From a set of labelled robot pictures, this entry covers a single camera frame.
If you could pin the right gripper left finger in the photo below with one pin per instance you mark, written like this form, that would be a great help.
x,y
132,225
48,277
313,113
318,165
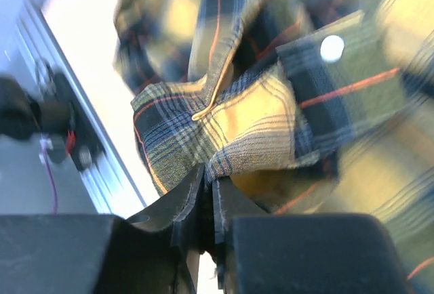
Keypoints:
x,y
153,251

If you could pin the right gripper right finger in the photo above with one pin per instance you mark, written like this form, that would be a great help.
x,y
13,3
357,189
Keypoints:
x,y
310,253

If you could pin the yellow plaid long sleeve shirt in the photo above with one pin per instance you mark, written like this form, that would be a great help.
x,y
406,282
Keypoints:
x,y
307,105

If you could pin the aluminium mounting rail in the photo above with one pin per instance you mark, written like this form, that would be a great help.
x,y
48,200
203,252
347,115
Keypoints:
x,y
99,165

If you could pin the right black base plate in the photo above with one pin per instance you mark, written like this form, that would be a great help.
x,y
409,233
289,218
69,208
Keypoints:
x,y
58,113

